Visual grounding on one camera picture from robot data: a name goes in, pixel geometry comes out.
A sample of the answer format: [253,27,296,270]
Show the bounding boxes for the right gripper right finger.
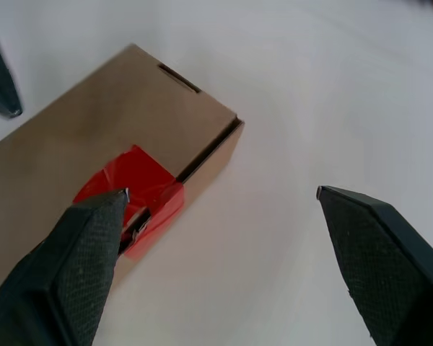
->
[315,185,433,346]

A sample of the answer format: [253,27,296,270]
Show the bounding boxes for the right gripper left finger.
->
[0,188,131,346]

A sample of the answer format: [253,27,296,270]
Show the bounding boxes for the brown cardboard box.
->
[0,43,245,301]

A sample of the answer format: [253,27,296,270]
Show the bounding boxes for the red tape patch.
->
[71,144,186,261]

